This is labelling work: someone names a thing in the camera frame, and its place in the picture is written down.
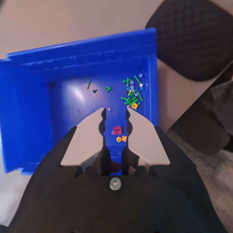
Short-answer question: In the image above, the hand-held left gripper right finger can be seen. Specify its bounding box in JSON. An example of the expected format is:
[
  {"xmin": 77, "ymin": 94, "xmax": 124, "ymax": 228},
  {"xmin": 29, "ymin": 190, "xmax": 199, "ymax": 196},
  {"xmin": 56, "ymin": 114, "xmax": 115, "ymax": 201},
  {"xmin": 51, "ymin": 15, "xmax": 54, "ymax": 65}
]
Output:
[{"xmin": 122, "ymin": 108, "xmax": 170, "ymax": 176}]

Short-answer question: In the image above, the brown mesh chair seat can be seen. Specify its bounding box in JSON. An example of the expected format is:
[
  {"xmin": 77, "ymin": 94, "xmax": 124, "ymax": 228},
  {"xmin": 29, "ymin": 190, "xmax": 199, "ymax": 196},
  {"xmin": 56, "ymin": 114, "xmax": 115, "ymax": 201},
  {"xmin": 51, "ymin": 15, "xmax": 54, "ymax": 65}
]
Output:
[{"xmin": 170, "ymin": 80, "xmax": 233, "ymax": 156}]

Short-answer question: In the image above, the black mesh chair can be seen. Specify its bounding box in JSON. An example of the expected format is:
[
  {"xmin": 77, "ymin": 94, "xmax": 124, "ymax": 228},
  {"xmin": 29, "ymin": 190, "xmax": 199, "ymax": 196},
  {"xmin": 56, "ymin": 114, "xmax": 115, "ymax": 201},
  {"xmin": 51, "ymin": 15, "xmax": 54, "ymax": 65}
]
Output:
[{"xmin": 145, "ymin": 0, "xmax": 233, "ymax": 82}]

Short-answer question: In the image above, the blue plastic bin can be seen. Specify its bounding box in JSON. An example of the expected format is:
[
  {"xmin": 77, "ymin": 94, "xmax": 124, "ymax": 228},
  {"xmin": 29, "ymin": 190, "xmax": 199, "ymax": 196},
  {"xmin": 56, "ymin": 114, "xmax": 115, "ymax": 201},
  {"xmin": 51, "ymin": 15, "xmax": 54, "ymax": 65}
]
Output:
[{"xmin": 0, "ymin": 27, "xmax": 160, "ymax": 176}]

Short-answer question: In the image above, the pile of small toy bricks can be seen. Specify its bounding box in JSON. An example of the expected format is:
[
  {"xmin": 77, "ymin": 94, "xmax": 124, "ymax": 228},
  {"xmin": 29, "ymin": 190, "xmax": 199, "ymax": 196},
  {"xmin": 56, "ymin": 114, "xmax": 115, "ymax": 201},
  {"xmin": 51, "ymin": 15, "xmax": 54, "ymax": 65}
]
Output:
[{"xmin": 121, "ymin": 73, "xmax": 144, "ymax": 110}]

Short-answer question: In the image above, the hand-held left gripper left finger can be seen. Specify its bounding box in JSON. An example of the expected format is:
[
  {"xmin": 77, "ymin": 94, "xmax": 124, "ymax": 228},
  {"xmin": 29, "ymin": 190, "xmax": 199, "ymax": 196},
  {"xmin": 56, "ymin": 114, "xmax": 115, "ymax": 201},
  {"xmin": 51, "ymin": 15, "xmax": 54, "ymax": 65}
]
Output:
[{"xmin": 61, "ymin": 107, "xmax": 111, "ymax": 176}]

